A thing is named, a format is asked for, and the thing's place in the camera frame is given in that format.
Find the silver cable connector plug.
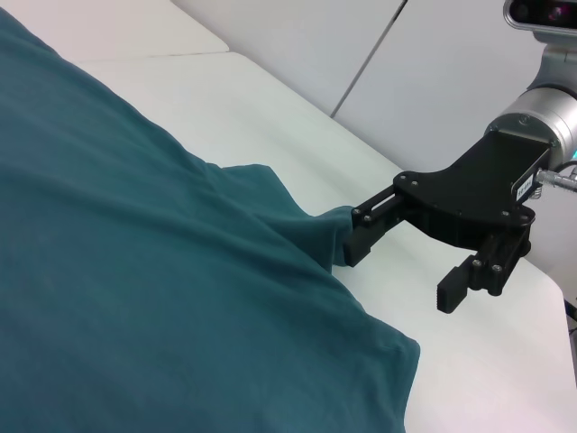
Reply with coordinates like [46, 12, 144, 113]
[533, 160, 577, 196]

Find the teal blue t-shirt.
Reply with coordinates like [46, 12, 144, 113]
[0, 7, 409, 433]

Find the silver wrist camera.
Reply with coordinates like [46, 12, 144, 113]
[502, 0, 577, 44]

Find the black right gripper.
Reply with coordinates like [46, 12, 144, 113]
[343, 129, 554, 316]

